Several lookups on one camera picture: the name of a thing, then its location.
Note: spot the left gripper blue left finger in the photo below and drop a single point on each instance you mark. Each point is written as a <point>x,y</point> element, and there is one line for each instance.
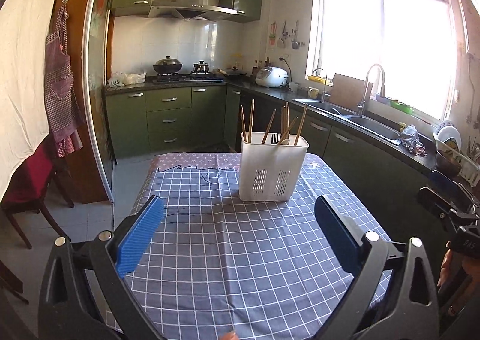
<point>133,236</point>

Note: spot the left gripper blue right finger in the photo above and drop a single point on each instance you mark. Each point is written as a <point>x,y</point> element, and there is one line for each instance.
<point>343,235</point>

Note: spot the green lower kitchen cabinets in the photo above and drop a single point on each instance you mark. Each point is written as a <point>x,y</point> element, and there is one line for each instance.
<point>155,120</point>

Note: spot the steel kitchen sink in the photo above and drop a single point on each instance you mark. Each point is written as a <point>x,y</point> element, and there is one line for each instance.
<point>372,126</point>

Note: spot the person's left hand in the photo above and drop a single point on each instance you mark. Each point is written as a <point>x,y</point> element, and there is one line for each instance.
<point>230,336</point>

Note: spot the crumpled foil bag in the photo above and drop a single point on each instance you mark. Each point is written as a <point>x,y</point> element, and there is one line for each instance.
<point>410,140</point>

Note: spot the blue checkered tablecloth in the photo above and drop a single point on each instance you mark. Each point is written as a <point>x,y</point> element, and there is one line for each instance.
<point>216,264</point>

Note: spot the white plastic utensil holder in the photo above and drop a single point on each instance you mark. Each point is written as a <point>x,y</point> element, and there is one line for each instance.
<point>269,172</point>

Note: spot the red wooden chair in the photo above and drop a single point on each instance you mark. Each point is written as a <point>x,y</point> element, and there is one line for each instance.
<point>28,187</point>

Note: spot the chrome sink faucet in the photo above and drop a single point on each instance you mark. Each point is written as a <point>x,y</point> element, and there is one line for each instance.
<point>361,106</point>

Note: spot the black floor mat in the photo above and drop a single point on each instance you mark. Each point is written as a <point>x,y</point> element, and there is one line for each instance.
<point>217,148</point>

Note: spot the black fork in holder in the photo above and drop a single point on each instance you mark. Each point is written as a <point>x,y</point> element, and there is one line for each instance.
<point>275,138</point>

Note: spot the purple apron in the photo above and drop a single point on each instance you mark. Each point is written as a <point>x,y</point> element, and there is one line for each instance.
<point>63,112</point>

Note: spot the wooden cutting board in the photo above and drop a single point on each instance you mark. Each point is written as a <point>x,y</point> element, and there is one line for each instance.
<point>346,91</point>

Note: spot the white plastic bag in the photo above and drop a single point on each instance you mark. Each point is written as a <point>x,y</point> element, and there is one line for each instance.
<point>121,79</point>

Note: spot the glass sliding door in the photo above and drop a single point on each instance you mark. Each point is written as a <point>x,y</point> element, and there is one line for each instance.
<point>94,78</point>

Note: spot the gas stove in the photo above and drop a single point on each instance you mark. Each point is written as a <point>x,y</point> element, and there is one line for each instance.
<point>177,78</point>

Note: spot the black wok with lid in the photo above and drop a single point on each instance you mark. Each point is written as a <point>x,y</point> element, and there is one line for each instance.
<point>167,66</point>

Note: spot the white rice cooker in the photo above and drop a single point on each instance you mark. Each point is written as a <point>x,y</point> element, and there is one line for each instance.
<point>272,77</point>

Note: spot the small black pot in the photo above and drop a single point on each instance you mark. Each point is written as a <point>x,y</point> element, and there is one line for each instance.
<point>201,67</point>

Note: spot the black frying pan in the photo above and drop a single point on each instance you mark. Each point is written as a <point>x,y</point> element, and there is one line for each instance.
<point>233,73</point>

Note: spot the white cloth sheet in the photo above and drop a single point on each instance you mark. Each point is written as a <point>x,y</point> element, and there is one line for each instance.
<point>24,28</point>

